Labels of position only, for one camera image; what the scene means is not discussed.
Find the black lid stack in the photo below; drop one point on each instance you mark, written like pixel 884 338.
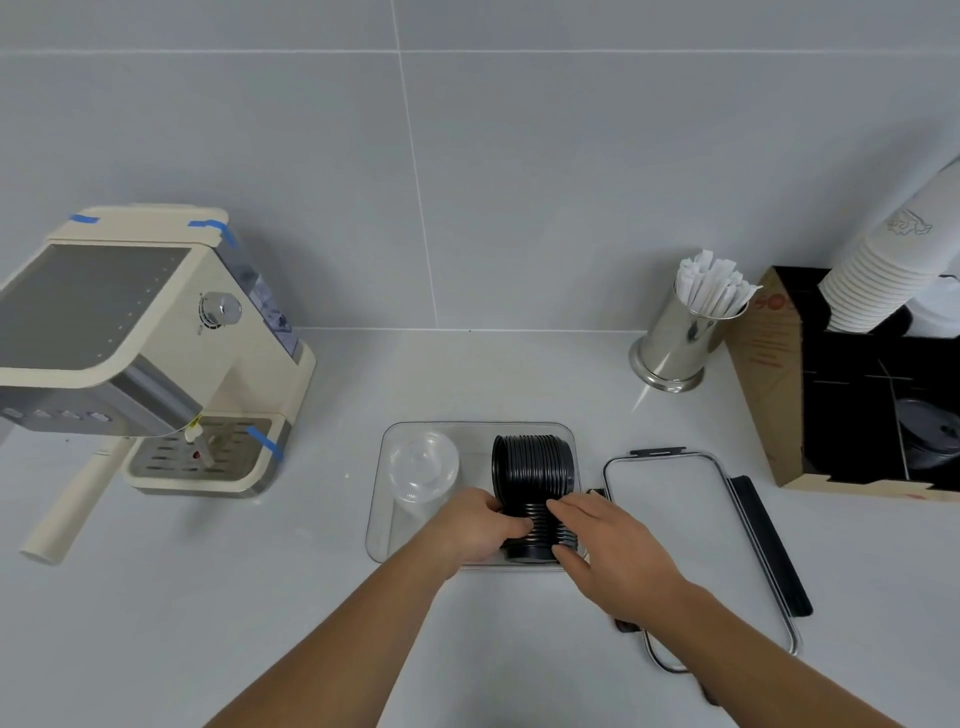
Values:
pixel 536 553
pixel 532 465

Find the clear plastic container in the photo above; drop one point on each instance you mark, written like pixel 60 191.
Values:
pixel 390 540

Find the cream espresso machine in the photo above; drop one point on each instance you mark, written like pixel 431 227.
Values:
pixel 247 375

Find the bundle of white wrapped straws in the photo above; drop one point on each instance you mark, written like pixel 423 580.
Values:
pixel 712 285

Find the white lids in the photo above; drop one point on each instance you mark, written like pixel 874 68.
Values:
pixel 941 315

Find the black lids inside organizer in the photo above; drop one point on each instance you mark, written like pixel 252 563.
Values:
pixel 930 435

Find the black cardboard cup organizer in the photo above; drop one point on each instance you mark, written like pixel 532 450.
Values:
pixel 847 405

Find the stack of clear lids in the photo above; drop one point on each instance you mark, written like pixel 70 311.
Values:
pixel 420 469

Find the steel straw holder cup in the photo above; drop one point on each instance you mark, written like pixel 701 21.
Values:
pixel 675 345

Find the person's left forearm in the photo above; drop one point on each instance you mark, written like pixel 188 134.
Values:
pixel 337 652

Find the container lid with black clips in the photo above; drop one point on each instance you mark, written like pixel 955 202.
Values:
pixel 667 525

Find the stack of white paper cups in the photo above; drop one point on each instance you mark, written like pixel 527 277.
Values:
pixel 885 255

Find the person's right hand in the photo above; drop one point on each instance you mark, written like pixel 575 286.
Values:
pixel 622 570

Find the person's left hand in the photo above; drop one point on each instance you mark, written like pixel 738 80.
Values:
pixel 465 532

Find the person's right forearm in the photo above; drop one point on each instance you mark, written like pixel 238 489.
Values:
pixel 765 667

